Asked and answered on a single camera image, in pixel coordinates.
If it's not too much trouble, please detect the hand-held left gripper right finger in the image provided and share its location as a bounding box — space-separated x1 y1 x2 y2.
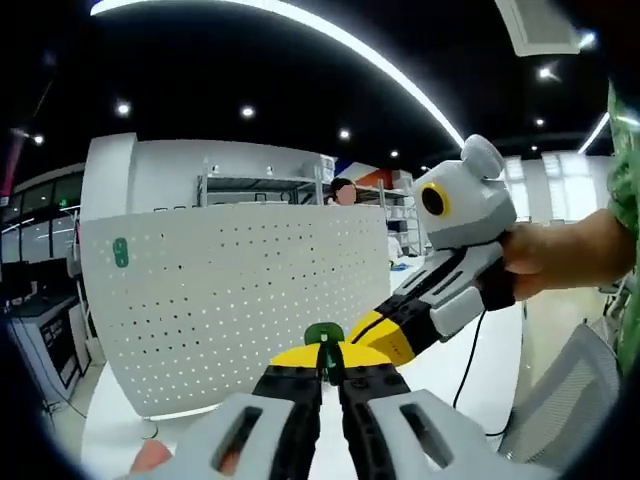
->
335 343 559 480

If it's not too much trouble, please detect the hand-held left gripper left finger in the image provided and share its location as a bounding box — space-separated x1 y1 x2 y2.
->
167 344 324 480

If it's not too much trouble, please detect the white perforated mounting plate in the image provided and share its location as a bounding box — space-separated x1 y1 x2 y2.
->
79 203 392 441

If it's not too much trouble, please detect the person's right hand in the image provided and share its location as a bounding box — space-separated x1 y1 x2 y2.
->
499 222 550 302

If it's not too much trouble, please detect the person's green patterned clothing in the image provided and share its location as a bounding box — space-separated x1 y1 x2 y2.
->
604 79 640 376

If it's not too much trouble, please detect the metal shelf rack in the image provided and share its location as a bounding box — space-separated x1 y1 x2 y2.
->
197 154 341 206

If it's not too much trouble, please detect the white ceiling air vent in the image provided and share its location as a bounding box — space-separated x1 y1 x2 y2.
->
494 0 585 57

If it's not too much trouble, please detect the long ceiling light strip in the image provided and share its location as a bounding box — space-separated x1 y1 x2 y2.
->
89 0 467 150

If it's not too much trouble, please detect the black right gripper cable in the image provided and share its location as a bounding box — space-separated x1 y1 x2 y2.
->
452 309 487 409

